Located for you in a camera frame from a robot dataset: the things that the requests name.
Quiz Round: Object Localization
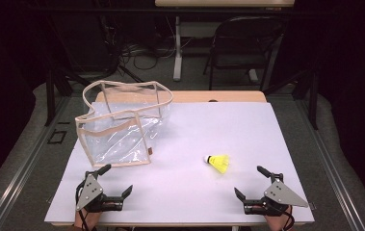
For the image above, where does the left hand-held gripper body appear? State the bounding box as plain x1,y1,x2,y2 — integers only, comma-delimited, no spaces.
75,170,124,214

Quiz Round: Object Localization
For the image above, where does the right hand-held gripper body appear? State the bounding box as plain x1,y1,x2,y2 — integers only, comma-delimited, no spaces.
243,172,309,217

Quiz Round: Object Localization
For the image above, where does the clear bag with beige trim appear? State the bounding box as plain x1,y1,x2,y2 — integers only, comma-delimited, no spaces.
74,80,174,168

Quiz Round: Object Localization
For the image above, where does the yellow shuttlecock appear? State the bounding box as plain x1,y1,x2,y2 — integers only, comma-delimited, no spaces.
203,154,231,175

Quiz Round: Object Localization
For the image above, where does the person's right hand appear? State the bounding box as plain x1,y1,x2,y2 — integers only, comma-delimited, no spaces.
250,205,294,231

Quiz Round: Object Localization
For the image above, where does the person's left hand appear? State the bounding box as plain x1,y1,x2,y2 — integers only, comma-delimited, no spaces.
73,201,117,231

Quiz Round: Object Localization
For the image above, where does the black metal stand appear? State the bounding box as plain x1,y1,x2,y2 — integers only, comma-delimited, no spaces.
262,67,320,131
43,67,75,127

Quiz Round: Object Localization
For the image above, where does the black folding chair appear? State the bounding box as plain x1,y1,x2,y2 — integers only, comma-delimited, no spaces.
203,15,286,92

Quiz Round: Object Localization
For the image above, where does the white desk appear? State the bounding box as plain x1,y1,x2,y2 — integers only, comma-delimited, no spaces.
154,0,296,82

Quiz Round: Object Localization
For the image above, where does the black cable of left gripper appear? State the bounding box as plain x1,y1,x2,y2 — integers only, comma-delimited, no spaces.
74,179,91,231

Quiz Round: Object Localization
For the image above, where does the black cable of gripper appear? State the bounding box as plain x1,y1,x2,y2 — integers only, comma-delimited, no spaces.
274,205,296,231
74,179,91,231

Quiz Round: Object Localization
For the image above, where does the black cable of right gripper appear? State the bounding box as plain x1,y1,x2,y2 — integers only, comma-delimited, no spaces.
274,205,296,231

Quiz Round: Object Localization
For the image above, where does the metal floor rail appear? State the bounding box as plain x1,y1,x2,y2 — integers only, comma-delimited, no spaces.
294,97,365,231
0,95,72,231

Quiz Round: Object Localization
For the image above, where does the black floor socket frame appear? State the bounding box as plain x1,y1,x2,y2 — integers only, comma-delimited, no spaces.
47,128,68,145

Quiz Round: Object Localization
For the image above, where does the bundle of floor cables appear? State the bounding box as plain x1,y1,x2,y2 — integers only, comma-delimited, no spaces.
118,37,178,71

